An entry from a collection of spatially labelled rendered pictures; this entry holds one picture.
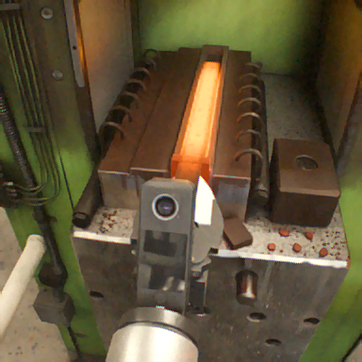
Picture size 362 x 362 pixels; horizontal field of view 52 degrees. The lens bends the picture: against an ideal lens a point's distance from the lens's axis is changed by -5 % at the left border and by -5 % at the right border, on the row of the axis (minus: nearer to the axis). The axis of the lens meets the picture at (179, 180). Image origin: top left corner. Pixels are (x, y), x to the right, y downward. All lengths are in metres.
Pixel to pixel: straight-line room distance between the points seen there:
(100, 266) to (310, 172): 0.32
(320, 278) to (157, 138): 0.30
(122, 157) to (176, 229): 0.24
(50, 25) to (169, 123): 0.23
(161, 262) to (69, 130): 0.41
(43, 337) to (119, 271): 0.98
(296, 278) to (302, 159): 0.17
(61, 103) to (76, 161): 0.12
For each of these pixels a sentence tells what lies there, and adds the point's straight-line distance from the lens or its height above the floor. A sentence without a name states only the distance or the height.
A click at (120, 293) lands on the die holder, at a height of 0.78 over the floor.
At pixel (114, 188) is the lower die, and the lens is 0.53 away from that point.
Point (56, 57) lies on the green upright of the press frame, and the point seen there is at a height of 1.07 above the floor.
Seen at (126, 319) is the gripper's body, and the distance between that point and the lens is 0.34.
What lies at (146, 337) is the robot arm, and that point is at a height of 1.02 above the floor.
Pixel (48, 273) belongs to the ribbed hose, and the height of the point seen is 0.54.
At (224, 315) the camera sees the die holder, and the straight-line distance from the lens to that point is 0.63.
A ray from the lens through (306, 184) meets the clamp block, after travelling 0.52.
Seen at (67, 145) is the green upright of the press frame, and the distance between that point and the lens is 0.71.
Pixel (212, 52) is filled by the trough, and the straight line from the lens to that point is 0.84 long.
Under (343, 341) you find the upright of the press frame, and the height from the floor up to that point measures 0.31.
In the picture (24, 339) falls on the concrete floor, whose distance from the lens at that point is 1.55.
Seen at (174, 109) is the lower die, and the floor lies 0.99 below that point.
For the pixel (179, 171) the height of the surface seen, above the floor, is 1.02.
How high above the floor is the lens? 1.30
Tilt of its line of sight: 41 degrees down
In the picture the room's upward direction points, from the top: straight up
